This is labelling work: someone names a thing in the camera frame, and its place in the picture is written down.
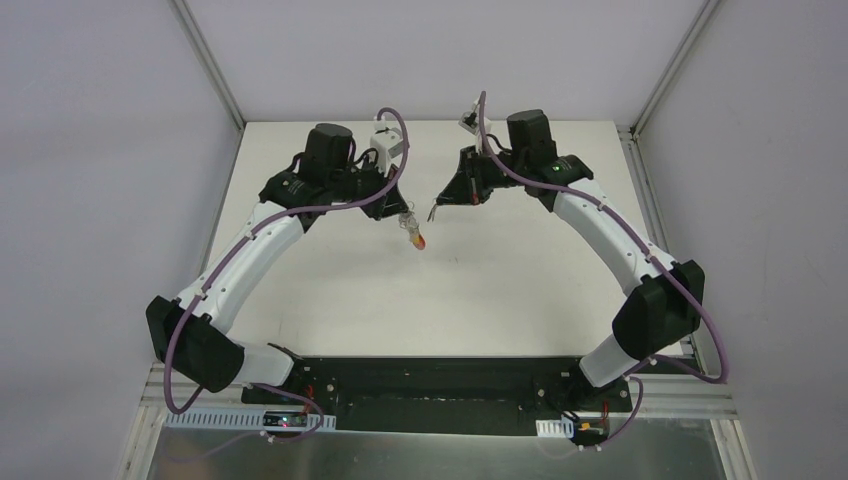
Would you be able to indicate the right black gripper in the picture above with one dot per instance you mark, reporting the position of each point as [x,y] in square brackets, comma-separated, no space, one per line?
[465,183]

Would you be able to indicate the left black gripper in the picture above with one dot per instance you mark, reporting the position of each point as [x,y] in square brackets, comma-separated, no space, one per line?
[382,196]

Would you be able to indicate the black tagged key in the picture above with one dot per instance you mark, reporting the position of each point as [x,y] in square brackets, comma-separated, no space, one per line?
[432,212]

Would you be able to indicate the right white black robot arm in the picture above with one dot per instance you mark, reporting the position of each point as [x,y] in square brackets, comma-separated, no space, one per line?
[659,290]

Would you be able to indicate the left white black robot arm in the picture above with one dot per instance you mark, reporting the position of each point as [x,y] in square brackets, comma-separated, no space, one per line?
[190,331]

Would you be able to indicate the left controller board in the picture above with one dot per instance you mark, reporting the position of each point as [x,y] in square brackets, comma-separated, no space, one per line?
[285,421]

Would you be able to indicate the controller board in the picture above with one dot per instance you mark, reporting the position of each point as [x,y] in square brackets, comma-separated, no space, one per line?
[285,421]
[590,433]

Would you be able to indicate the right controller board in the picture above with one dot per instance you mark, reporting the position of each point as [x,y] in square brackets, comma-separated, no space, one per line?
[590,433]

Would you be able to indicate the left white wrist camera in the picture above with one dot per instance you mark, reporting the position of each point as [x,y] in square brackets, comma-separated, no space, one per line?
[389,145]

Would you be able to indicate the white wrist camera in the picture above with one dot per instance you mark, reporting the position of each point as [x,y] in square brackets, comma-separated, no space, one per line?
[389,145]
[471,119]

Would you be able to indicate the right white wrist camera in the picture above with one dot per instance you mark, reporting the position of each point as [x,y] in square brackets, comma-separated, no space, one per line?
[471,119]

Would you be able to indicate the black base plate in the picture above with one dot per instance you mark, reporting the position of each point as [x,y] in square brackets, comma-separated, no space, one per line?
[499,396]

